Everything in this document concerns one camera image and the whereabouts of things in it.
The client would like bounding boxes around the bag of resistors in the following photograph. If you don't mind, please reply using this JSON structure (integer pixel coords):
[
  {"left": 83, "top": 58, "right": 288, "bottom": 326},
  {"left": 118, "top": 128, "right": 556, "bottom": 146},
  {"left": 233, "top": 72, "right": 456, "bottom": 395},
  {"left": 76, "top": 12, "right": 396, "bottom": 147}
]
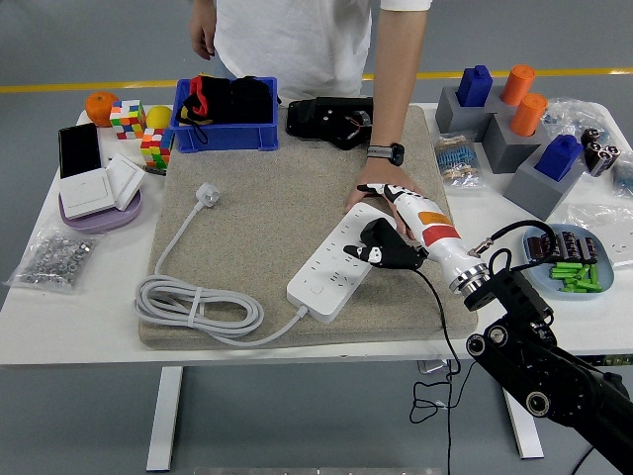
[{"left": 432, "top": 129, "right": 489, "bottom": 189}]

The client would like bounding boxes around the orange cylinder peg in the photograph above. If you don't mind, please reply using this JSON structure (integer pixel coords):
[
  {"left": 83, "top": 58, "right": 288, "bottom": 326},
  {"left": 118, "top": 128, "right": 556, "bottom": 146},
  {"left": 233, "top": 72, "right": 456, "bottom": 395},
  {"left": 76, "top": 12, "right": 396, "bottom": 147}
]
[
  {"left": 508, "top": 92, "right": 549, "bottom": 138},
  {"left": 499, "top": 63, "right": 537, "bottom": 107}
]

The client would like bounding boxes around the light blue plate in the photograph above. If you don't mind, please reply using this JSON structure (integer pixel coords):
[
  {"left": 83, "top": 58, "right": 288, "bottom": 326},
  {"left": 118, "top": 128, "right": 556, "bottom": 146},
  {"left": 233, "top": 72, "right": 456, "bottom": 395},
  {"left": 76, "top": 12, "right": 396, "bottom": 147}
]
[{"left": 522, "top": 223, "right": 616, "bottom": 302}]

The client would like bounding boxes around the black capacitor bundle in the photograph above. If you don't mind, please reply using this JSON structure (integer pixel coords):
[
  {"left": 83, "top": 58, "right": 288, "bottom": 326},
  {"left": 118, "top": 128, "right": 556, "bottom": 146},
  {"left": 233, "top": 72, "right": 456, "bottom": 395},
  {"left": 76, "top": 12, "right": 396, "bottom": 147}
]
[{"left": 580, "top": 127, "right": 622, "bottom": 178}]

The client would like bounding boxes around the blue plastic bin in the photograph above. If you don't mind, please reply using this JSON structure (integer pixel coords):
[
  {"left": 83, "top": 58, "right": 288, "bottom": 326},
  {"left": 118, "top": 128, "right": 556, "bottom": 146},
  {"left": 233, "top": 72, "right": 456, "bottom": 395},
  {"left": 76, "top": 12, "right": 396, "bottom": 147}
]
[{"left": 169, "top": 76, "right": 281, "bottom": 153}]

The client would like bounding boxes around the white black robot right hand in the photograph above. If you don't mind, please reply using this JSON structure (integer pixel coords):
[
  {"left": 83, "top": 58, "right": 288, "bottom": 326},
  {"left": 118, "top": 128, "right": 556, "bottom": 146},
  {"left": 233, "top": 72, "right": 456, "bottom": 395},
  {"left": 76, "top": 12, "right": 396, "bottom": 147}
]
[{"left": 343, "top": 182, "right": 469, "bottom": 282}]

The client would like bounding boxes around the grey-brown mat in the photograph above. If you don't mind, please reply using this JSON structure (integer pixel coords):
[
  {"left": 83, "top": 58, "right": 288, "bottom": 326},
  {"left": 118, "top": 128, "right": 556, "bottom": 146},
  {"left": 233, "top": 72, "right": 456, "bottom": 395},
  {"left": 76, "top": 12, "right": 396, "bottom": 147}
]
[{"left": 136, "top": 103, "right": 480, "bottom": 351}]

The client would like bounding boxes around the white power strip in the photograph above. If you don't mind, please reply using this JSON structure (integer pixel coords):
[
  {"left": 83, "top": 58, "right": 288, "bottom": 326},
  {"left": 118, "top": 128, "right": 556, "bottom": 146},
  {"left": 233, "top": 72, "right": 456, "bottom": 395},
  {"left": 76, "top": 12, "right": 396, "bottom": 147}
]
[{"left": 286, "top": 201, "right": 397, "bottom": 324}]

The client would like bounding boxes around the white table leg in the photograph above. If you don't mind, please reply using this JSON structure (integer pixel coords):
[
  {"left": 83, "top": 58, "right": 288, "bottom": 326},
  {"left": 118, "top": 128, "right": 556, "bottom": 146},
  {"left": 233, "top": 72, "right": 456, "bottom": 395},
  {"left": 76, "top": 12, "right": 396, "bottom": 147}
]
[
  {"left": 145, "top": 365, "right": 185, "bottom": 472},
  {"left": 502, "top": 390, "right": 545, "bottom": 460}
]

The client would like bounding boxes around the black wristwatch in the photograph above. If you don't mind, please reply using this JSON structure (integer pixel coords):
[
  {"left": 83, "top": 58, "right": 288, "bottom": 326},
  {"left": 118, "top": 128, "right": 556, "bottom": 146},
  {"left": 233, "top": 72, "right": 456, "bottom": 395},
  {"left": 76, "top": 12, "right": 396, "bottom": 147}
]
[{"left": 365, "top": 142, "right": 406, "bottom": 167}]

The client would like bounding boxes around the colourful puzzle cube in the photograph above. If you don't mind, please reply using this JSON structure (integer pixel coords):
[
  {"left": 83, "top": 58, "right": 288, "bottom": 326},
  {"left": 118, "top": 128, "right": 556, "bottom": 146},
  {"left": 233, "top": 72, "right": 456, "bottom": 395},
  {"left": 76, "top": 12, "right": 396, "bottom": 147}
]
[
  {"left": 139, "top": 127, "right": 175, "bottom": 170},
  {"left": 109, "top": 99, "right": 147, "bottom": 142}
]

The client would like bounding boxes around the orange fruit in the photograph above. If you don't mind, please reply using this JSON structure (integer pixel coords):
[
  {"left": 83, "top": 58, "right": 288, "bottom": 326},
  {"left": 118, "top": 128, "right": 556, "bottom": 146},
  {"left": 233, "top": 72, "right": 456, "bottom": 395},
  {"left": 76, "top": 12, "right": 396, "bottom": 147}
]
[{"left": 84, "top": 91, "right": 120, "bottom": 129}]

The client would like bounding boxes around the grey peg holder block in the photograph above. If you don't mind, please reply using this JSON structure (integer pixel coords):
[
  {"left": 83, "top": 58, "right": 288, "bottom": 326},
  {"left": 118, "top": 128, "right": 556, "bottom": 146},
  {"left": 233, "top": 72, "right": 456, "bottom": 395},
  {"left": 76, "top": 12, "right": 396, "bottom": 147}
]
[
  {"left": 502, "top": 156, "right": 588, "bottom": 223},
  {"left": 482, "top": 112, "right": 551, "bottom": 175},
  {"left": 434, "top": 84, "right": 510, "bottom": 135}
]

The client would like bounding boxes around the black floor cable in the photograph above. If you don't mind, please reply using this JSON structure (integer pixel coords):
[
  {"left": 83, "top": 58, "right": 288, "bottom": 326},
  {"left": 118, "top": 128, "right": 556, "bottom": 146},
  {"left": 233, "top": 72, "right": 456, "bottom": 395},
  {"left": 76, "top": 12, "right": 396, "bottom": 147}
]
[{"left": 573, "top": 446, "right": 595, "bottom": 475}]

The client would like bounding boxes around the person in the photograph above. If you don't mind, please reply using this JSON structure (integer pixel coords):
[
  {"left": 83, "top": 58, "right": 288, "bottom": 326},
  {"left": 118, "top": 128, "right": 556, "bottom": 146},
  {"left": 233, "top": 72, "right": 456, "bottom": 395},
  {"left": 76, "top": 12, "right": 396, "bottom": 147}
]
[{"left": 213, "top": 0, "right": 434, "bottom": 102}]

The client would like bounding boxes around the person's right hand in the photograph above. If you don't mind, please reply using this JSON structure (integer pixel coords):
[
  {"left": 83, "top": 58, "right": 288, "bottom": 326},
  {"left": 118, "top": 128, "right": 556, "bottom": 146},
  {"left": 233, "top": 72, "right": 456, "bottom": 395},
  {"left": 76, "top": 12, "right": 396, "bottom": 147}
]
[{"left": 189, "top": 12, "right": 218, "bottom": 60}]

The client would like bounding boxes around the black smartphone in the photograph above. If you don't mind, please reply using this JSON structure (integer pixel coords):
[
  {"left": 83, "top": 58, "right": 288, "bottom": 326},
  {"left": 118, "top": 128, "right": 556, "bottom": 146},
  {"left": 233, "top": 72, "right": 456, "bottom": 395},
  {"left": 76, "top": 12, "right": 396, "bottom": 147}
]
[{"left": 57, "top": 122, "right": 104, "bottom": 180}]

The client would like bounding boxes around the black fabric bundle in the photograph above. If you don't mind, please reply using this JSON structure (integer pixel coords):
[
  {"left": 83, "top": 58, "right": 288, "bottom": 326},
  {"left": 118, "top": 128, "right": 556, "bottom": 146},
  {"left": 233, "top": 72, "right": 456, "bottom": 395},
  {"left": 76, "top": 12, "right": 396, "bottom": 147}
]
[{"left": 227, "top": 75, "right": 276, "bottom": 125}]

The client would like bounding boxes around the yellow lemon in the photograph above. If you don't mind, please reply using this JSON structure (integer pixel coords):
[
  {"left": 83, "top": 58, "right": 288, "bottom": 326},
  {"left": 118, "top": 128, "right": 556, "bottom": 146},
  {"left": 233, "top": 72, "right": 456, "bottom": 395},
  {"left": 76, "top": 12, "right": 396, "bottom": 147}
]
[{"left": 145, "top": 105, "right": 174, "bottom": 131}]

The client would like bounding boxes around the bag of metal nuts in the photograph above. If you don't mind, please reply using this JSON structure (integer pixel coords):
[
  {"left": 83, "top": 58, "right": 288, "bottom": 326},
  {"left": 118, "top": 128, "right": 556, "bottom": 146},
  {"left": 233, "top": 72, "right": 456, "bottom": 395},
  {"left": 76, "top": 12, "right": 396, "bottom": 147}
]
[{"left": 3, "top": 226, "right": 103, "bottom": 296}]

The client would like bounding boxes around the small metal bracket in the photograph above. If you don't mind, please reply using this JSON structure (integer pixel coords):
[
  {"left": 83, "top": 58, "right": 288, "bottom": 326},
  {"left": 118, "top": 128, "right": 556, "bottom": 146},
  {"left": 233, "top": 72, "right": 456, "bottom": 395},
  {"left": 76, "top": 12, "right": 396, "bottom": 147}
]
[{"left": 416, "top": 359, "right": 457, "bottom": 375}]

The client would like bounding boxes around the black table control panel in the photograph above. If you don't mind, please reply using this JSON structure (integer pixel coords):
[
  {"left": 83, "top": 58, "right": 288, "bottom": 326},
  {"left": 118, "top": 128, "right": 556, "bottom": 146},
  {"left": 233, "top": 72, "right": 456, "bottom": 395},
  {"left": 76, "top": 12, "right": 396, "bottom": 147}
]
[{"left": 576, "top": 353, "right": 633, "bottom": 368}]

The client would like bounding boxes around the black red strap bundle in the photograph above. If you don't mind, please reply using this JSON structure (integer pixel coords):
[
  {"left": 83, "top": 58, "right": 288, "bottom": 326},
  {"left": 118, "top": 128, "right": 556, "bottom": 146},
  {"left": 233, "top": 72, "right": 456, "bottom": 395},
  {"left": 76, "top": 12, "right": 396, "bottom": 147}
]
[{"left": 175, "top": 73, "right": 232, "bottom": 145}]

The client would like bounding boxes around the black plug adapter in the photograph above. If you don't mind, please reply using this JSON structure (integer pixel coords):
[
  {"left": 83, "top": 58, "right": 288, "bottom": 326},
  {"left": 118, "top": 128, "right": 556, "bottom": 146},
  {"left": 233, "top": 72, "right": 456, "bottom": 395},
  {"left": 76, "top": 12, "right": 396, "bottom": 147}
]
[{"left": 359, "top": 217, "right": 421, "bottom": 258}]

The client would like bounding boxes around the black electronic device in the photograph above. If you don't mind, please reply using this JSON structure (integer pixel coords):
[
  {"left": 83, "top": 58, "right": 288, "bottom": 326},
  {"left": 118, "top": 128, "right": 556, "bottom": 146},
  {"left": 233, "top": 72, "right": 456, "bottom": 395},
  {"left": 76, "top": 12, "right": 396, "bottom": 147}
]
[{"left": 285, "top": 96, "right": 376, "bottom": 150}]

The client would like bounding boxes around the person's left hand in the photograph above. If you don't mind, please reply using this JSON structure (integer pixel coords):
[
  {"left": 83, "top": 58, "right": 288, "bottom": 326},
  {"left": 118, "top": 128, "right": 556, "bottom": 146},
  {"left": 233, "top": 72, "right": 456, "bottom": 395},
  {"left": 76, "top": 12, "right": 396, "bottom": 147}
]
[{"left": 344, "top": 160, "right": 425, "bottom": 214}]

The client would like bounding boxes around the clear bag of blue parts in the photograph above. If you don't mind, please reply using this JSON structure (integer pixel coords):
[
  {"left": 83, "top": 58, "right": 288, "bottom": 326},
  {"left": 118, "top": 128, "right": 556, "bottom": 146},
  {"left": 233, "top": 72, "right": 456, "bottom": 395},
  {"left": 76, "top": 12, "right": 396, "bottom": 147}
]
[
  {"left": 541, "top": 96, "right": 610, "bottom": 144},
  {"left": 611, "top": 150, "right": 633, "bottom": 199}
]

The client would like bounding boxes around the green plastic pieces pile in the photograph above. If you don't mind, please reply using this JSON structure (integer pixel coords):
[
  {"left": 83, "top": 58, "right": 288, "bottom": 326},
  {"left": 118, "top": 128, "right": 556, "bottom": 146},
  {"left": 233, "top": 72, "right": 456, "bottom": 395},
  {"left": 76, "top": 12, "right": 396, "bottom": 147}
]
[{"left": 549, "top": 261, "right": 604, "bottom": 294}]

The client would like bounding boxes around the grey power strip cord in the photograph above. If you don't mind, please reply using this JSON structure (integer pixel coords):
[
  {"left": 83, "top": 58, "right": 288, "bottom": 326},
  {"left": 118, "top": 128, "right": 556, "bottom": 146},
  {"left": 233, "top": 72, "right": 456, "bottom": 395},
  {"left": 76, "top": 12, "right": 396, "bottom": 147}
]
[{"left": 133, "top": 181, "right": 311, "bottom": 347}]

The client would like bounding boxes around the blue square peg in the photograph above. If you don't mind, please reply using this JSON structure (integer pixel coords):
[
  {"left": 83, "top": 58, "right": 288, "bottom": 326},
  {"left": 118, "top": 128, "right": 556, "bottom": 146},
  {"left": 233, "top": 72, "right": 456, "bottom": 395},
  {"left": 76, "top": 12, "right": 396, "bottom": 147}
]
[
  {"left": 455, "top": 64, "right": 495, "bottom": 109},
  {"left": 533, "top": 134, "right": 585, "bottom": 183}
]

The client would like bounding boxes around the clear bag with white part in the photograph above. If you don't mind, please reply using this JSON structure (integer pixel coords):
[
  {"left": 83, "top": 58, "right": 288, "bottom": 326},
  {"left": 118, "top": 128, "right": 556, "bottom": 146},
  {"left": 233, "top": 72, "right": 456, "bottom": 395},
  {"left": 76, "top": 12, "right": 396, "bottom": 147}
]
[{"left": 566, "top": 202, "right": 633, "bottom": 263}]

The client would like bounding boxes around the white wall switch panel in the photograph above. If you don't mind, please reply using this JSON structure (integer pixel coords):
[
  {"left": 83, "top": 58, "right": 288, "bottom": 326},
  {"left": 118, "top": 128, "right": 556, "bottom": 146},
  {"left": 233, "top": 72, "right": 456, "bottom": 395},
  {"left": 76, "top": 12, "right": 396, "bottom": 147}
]
[
  {"left": 106, "top": 151, "right": 147, "bottom": 212},
  {"left": 58, "top": 167, "right": 116, "bottom": 221}
]

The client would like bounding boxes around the purple tray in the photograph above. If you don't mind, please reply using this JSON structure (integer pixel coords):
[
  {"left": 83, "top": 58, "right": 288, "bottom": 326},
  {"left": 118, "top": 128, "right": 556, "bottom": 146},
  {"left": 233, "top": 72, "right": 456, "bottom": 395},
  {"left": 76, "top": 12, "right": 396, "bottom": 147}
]
[{"left": 57, "top": 189, "right": 143, "bottom": 235}]

